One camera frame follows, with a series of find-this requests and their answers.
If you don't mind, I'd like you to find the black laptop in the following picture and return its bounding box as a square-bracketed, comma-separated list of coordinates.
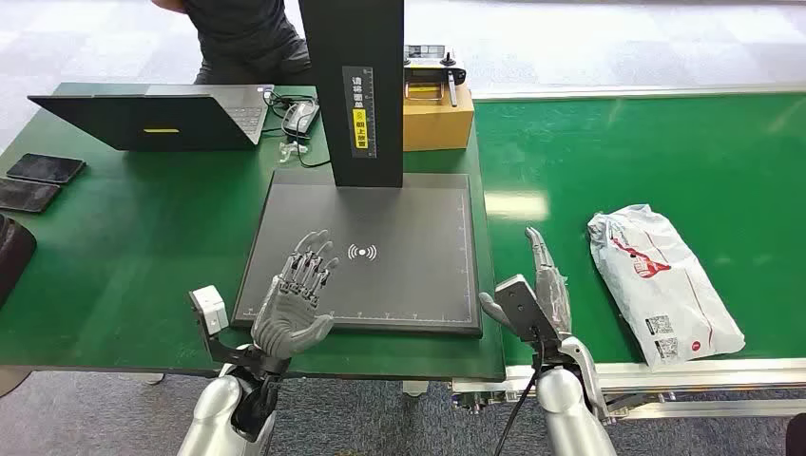
[28, 85, 275, 153]

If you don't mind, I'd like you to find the black remote controller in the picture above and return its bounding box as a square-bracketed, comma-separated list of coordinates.
[402, 45, 468, 107]

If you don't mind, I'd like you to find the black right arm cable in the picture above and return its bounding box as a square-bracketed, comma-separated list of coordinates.
[493, 327, 546, 456]

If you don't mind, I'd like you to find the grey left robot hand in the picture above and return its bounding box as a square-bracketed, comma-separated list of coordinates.
[250, 229, 341, 361]

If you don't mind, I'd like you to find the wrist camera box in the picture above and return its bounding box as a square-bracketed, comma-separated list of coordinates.
[495, 275, 550, 345]
[189, 284, 229, 336]

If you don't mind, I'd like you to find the black delivery box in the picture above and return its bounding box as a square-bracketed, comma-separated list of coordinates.
[0, 214, 38, 310]

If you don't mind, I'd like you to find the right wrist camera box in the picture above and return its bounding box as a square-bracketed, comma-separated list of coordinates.
[495, 275, 550, 345]

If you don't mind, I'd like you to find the black adapter cable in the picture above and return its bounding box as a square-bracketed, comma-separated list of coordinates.
[260, 89, 332, 170]

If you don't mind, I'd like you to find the brown cardboard box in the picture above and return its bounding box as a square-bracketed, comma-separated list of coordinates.
[402, 85, 476, 153]

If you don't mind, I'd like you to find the person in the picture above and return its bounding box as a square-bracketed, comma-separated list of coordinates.
[150, 0, 315, 86]

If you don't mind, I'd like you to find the white plastic mail package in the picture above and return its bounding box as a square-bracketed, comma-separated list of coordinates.
[586, 203, 747, 370]

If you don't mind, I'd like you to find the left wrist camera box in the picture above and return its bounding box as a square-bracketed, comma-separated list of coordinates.
[189, 284, 229, 336]

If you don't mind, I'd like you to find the grey power adapter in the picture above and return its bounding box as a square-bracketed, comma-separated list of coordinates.
[281, 100, 320, 137]

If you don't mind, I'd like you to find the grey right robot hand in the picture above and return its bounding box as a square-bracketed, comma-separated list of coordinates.
[478, 226, 574, 339]

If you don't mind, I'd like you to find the green conveyor belt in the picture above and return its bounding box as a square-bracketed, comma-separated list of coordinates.
[450, 83, 806, 422]

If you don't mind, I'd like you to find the black smartphone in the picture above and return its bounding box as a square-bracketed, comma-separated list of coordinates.
[6, 152, 86, 185]
[0, 177, 63, 215]

